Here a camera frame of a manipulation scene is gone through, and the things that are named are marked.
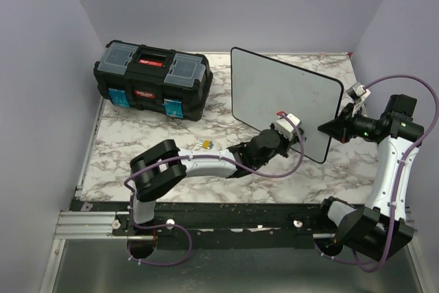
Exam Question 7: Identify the white dry-erase whiteboard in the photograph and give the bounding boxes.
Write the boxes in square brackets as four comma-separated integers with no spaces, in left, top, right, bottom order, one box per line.
[230,47,344,163]

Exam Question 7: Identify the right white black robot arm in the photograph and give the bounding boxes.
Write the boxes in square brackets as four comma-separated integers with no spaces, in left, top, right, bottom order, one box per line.
[315,94,424,261]

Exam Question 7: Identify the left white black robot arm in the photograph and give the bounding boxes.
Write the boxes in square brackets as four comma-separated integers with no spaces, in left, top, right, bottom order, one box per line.
[124,126,303,235]

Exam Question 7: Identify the yellow hex key set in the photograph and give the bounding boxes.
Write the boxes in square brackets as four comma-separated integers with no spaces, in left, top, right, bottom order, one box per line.
[195,139,213,150]

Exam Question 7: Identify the black plastic toolbox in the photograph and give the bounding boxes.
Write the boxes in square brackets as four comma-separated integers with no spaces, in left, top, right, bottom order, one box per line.
[93,40,213,121]

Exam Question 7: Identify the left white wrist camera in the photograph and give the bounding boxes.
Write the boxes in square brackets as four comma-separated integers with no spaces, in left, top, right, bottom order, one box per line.
[274,111,302,140]

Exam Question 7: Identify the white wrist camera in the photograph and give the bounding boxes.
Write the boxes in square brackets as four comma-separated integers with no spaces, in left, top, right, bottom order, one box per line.
[274,111,302,140]
[347,82,370,114]

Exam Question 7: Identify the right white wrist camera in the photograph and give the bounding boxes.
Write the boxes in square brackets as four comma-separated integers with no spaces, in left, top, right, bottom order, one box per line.
[347,82,370,114]

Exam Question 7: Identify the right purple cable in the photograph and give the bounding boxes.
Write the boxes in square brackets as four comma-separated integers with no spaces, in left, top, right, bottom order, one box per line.
[314,73,439,273]

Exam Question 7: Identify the purple cable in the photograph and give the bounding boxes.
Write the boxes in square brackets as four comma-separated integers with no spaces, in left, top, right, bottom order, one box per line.
[314,73,439,273]
[123,110,307,266]

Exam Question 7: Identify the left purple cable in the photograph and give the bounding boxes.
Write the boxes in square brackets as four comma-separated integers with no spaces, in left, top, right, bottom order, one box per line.
[123,110,307,266]

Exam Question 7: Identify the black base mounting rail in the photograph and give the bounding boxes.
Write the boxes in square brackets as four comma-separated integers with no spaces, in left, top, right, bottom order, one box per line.
[69,199,336,250]

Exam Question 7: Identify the aluminium extrusion frame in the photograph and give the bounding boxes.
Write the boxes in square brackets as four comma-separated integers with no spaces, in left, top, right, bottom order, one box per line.
[37,51,428,293]

